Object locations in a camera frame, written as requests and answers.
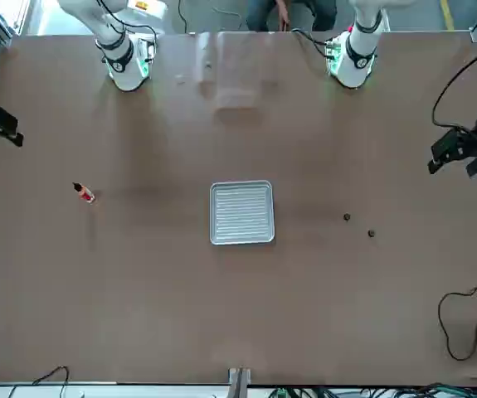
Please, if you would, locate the small oil bottle red label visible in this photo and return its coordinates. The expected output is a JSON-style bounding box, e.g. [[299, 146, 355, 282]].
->
[[71, 181, 96, 204]]

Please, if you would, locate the silver ribbed metal tray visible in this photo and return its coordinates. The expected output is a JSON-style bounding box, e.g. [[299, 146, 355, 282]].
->
[[209, 179, 275, 246]]

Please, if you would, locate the white controller box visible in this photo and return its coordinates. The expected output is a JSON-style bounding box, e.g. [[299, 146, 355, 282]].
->
[[128, 0, 168, 21]]

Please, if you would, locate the person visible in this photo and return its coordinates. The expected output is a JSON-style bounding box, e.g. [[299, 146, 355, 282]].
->
[[246, 0, 338, 33]]

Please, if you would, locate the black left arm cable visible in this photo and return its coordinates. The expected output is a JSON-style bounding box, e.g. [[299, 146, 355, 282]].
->
[[431, 39, 477, 133]]

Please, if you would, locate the thin brown lamp cable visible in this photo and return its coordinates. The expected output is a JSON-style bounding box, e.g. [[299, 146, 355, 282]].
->
[[436, 276, 477, 362]]

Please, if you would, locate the black left base cable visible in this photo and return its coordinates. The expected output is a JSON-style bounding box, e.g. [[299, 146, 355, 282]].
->
[[290, 28, 334, 59]]

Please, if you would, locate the black base cable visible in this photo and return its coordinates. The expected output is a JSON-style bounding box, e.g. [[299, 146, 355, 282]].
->
[[290, 28, 334, 59], [95, 0, 159, 63]]

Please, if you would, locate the black right base cable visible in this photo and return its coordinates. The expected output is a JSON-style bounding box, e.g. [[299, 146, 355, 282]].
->
[[95, 0, 159, 63]]

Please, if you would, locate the thin black adapter cable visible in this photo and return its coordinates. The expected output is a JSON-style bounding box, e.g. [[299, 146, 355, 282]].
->
[[32, 365, 71, 386]]

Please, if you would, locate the aluminium frame post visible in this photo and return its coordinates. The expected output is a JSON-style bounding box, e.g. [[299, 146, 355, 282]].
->
[[228, 366, 252, 398]]

